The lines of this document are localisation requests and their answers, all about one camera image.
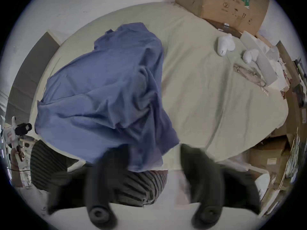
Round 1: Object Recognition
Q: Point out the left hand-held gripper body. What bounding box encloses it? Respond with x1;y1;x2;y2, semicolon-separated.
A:
4;116;23;163

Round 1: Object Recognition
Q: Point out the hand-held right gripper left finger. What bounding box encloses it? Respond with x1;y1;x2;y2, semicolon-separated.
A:
47;145;130;227

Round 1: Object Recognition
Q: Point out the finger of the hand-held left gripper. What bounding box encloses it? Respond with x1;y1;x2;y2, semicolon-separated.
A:
15;123;33;136

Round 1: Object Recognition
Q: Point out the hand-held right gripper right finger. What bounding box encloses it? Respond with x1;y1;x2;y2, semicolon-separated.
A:
180;144;262;227

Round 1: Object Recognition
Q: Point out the blue shirt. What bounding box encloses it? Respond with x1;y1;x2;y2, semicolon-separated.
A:
35;22;180;173

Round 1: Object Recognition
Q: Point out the person's left hand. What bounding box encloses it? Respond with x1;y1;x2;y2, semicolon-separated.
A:
11;146;26;163

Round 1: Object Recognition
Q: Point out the grey padded headboard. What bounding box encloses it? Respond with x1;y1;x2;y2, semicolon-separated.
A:
6;31;60;127

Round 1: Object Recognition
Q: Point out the small cardboard carton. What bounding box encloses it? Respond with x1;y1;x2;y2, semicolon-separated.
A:
249;138;289;177

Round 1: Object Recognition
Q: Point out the grey flat board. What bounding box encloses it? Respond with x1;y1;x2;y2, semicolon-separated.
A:
240;30;280;86

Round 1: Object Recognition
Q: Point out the white hand controller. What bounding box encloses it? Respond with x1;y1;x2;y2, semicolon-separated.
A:
217;34;236;57
242;49;260;64

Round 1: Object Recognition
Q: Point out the large cardboard carton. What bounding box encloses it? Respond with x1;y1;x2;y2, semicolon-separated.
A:
174;0;270;36

